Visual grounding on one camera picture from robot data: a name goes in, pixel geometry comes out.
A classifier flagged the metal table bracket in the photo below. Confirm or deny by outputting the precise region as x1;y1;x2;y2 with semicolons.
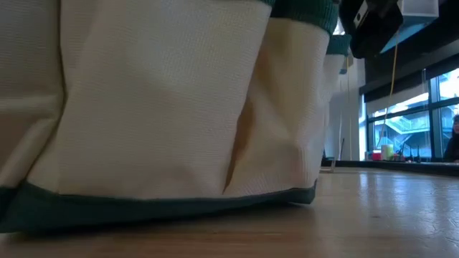
321;157;338;173

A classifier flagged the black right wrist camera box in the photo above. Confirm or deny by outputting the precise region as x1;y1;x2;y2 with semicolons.
339;0;404;60

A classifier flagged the pale yellow roll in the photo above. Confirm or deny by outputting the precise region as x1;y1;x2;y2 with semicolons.
380;143;394;161

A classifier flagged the person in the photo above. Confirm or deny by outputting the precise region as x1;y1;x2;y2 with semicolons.
443;113;459;163

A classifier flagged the cream canvas garden bag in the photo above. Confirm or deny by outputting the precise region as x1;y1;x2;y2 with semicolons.
0;0;354;234

